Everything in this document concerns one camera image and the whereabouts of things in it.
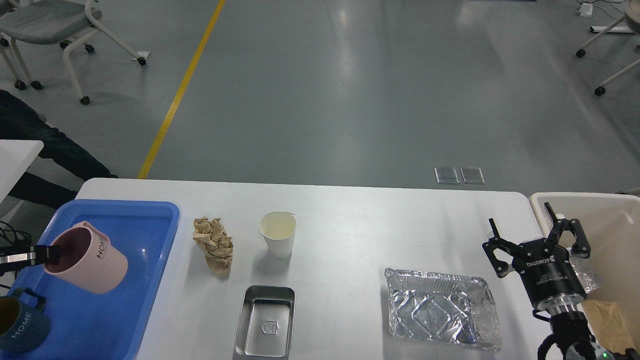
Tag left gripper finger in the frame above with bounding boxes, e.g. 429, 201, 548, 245
0, 244, 61, 274

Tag white paper cup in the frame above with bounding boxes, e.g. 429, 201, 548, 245
259, 210, 297, 258

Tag grey office chair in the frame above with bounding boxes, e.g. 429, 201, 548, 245
0, 0, 147, 105

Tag white side table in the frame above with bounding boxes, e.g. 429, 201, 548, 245
0, 139, 44, 201

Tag dark blue HOME mug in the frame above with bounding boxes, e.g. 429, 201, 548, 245
0, 287, 51, 353

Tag floor socket plate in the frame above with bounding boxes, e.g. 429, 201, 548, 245
434, 166, 460, 185
460, 166, 486, 185

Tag white power adapter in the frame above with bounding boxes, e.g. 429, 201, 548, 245
578, 1, 594, 18

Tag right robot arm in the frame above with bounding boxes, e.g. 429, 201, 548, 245
482, 202, 639, 360

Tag chair base right background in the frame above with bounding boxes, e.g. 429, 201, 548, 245
575, 0, 640, 96

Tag blue plastic tray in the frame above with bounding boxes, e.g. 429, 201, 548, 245
1, 199, 180, 360

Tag stainless steel rectangular container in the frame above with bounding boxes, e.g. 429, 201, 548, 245
234, 285, 296, 360

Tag beige plastic bin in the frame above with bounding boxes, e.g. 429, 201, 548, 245
529, 193, 640, 350

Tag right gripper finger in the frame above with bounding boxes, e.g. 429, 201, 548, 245
544, 202, 592, 257
482, 218, 534, 279

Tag brown paper in bin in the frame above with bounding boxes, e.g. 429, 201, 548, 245
582, 300, 639, 353

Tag aluminium foil tray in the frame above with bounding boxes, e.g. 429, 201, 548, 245
384, 268, 503, 353

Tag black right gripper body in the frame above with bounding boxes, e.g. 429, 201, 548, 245
512, 238, 586, 310

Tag left floor socket plate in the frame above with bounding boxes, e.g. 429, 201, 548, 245
434, 166, 460, 185

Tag crumpled brown paper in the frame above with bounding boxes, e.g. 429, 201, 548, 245
192, 216, 234, 275

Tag right floor socket plate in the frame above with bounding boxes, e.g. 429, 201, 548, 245
460, 166, 486, 185

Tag person in white sweater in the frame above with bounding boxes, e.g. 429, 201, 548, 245
0, 89, 117, 210

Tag pink mug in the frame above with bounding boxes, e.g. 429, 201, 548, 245
44, 221, 129, 295

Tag black cables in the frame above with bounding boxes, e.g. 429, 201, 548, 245
0, 221, 31, 291

